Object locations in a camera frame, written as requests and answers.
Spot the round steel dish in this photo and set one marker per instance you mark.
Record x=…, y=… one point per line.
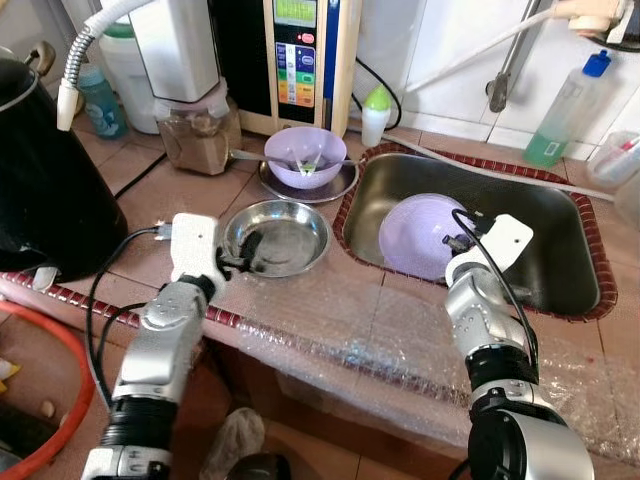
x=290, y=240
x=340, y=190

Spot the purple plastic bowl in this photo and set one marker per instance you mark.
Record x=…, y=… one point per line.
x=415, y=235
x=305, y=178

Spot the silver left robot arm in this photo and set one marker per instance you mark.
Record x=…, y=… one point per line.
x=160, y=345

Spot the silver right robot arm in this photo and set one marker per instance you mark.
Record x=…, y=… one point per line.
x=480, y=320

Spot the stainless steel sink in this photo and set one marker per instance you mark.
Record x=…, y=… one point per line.
x=540, y=250

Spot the glass jar with brown contents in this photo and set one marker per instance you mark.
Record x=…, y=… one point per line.
x=195, y=145

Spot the clear bubble wrap sheet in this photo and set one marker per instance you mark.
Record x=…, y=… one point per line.
x=400, y=350

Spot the small white bottle green cap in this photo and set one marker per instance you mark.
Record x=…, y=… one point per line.
x=375, y=125

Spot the green soap bottle blue cap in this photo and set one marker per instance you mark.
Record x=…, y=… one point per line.
x=555, y=125

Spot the metal faucet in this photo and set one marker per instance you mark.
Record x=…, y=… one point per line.
x=498, y=95

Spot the white tube with red stripe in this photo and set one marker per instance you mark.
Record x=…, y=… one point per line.
x=615, y=160

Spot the water ionizer control panel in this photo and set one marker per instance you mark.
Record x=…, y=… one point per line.
x=300, y=70

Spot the white canister green lid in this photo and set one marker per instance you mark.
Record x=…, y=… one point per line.
x=135, y=90

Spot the black electric kettle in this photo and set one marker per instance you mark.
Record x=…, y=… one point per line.
x=50, y=190

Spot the teal plastic bottle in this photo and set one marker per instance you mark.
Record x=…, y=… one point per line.
x=102, y=110

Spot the white water filter unit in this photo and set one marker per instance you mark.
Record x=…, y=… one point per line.
x=175, y=50

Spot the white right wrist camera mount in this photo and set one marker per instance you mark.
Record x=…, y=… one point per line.
x=500, y=240

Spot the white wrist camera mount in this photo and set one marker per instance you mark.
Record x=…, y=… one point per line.
x=195, y=245
x=500, y=240

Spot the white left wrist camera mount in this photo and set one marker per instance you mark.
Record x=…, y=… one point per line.
x=195, y=245

